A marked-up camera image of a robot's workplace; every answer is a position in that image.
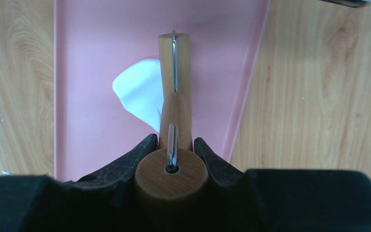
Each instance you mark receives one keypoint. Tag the white dough ball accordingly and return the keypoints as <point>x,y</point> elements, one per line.
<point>140,91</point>

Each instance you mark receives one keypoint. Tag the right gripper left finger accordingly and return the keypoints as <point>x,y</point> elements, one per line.
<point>104,200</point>

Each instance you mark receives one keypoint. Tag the wooden double-ended roller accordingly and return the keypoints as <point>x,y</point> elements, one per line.
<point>170,180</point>

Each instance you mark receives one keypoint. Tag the pink plastic tray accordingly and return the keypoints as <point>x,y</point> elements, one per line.
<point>95,40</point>

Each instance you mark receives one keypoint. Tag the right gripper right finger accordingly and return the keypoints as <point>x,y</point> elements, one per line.
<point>281,200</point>

